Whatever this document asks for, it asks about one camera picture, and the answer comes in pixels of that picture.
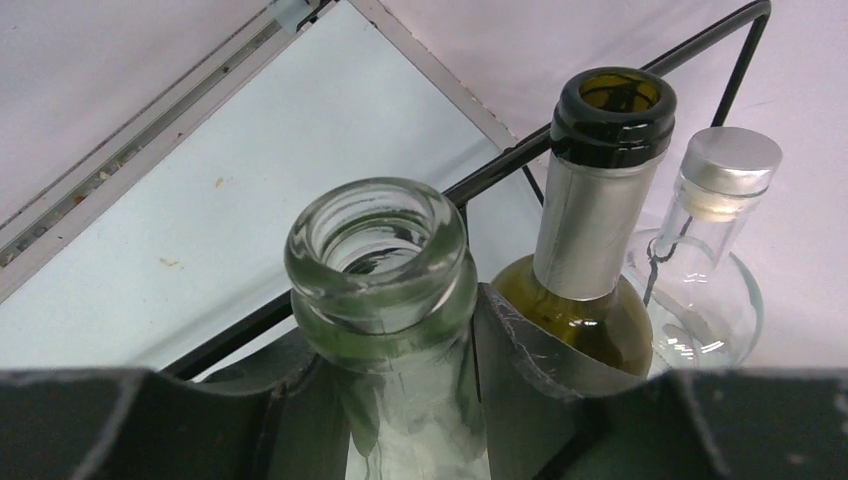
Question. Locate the green wine bottle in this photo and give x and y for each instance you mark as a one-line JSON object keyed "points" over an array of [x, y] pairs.
{"points": [[610, 130]]}

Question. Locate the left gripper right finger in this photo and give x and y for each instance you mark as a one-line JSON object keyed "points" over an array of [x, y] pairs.
{"points": [[553, 413]]}

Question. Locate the tall clear bottle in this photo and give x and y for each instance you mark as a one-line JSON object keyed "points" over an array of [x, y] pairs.
{"points": [[384, 288]]}

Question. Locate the clear bottle dark green label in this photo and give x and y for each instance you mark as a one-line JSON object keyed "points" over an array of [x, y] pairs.
{"points": [[705, 306]]}

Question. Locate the black wire wine rack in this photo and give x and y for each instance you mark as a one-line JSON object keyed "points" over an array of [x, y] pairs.
{"points": [[755, 14]]}

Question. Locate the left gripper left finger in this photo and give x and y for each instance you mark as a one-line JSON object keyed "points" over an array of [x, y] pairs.
{"points": [[271, 415]]}

